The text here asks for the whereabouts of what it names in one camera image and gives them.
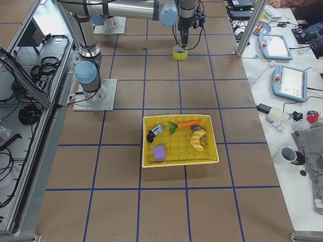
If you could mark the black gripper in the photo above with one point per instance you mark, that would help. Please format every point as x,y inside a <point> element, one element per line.
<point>184,22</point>

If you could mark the white mug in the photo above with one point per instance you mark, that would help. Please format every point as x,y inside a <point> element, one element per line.
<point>287,154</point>

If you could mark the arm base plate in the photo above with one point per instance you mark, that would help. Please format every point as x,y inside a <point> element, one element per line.
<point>103,99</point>
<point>111,26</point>

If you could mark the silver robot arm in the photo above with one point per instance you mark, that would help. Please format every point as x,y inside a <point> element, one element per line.
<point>86,14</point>

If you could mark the yellow tape roll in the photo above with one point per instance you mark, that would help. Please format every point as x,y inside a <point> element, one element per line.
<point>179,53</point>

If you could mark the purple block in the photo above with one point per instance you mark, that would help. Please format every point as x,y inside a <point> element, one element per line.
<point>159,153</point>

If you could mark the teach pendant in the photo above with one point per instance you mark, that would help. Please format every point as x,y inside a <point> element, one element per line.
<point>290,83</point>
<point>274,47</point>

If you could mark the toy croissant bread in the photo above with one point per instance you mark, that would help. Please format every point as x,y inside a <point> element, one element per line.
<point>195,139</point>

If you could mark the grey cloth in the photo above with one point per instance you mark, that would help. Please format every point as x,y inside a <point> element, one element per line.
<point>309,143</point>

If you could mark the brown toy root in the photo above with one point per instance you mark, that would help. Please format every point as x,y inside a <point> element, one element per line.
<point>198,127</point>

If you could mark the orange toy carrot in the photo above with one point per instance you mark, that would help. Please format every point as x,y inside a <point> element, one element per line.
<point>183,124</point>

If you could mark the aluminium frame post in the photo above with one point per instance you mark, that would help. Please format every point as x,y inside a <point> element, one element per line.
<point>258,9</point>

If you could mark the blue plate with brass part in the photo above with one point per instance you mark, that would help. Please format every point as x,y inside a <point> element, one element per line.
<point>261,27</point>

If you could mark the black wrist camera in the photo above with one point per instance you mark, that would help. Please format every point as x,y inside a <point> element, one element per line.
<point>199,20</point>

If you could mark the lower teach pendant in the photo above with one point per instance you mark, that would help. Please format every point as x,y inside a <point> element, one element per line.
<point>290,83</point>

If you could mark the upper teach pendant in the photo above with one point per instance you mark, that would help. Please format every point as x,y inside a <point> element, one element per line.
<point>274,47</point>

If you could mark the white paper cup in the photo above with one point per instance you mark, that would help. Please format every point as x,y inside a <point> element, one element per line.
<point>273,114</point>

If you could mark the black power adapter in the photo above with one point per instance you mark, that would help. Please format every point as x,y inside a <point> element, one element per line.
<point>263,108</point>

